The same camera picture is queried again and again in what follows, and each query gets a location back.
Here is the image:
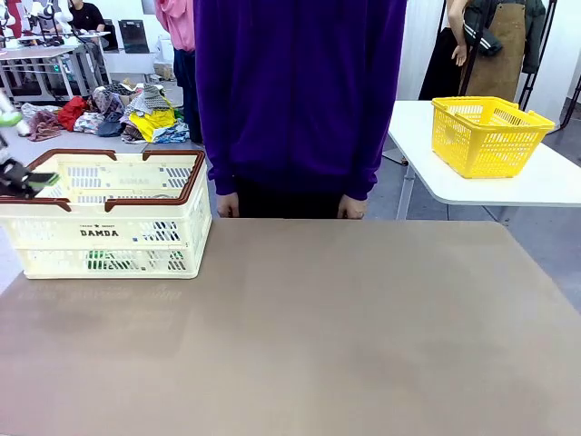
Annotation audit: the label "blue white drink can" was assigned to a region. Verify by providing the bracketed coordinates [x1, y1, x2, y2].
[131, 221, 190, 249]

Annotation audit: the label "person's right forearm purple sleeve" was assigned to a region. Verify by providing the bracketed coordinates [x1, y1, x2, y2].
[204, 131, 241, 197]

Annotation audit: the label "person's left forearm purple sleeve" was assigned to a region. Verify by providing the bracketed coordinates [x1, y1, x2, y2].
[342, 131, 382, 203]

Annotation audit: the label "cream plastic shopping basket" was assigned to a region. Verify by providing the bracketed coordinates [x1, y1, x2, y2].
[0, 148, 214, 281]

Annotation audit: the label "yellow plastic basket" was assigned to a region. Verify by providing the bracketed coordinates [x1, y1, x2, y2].
[430, 96, 556, 180]

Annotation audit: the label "person's right hand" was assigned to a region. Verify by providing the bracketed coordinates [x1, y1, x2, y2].
[216, 192, 241, 220]

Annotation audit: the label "person's left hand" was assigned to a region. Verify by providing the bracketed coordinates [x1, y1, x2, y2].
[339, 194, 367, 221]

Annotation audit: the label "pink plaid cloth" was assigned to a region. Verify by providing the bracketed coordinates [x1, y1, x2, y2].
[17, 103, 61, 142]

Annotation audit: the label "red cloth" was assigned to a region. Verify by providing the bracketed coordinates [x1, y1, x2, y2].
[57, 95, 90, 131]

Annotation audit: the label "grey background work table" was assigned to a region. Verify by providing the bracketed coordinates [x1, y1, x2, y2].
[0, 31, 113, 104]

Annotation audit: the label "white floral cloth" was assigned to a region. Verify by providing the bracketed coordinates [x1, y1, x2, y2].
[74, 112, 105, 136]

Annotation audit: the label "purple floral cloth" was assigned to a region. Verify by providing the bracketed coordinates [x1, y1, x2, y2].
[88, 85, 126, 119]

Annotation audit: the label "seated person black shirt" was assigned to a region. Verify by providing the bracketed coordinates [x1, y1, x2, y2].
[67, 0, 113, 50]

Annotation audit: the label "yellow cloth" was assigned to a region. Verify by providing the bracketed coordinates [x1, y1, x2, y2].
[129, 107, 177, 143]

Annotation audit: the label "grey patterned cloth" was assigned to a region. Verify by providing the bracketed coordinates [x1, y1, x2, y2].
[124, 84, 172, 117]

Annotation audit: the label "light blue floral cloth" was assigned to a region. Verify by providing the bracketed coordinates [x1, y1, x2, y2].
[153, 121, 191, 144]

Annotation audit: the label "person in pink top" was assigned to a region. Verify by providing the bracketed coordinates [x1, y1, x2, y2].
[153, 0, 204, 144]

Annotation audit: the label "person in purple sweater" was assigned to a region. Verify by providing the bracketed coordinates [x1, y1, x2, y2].
[193, 0, 408, 220]

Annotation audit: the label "white curtain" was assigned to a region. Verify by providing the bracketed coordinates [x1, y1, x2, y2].
[403, 0, 449, 102]

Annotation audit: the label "black dress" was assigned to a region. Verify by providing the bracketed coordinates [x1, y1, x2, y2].
[418, 26, 465, 102]

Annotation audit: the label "white side table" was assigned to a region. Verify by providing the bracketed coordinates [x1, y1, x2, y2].
[388, 99, 581, 223]

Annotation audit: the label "black jacket white stripes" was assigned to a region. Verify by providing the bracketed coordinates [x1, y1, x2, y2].
[462, 0, 504, 58]

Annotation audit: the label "brown apron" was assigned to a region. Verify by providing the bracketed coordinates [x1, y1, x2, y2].
[465, 2, 527, 104]

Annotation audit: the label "black garment rack stand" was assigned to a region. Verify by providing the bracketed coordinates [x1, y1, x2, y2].
[517, 0, 559, 113]

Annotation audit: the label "dark grey jacket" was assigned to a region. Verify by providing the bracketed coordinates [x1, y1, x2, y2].
[521, 0, 548, 76]

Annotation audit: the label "black stand leg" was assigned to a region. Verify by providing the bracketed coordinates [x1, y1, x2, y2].
[560, 76, 581, 133]

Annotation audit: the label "brown basket handle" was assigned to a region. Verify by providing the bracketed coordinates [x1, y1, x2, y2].
[0, 148, 117, 213]
[103, 150, 208, 213]

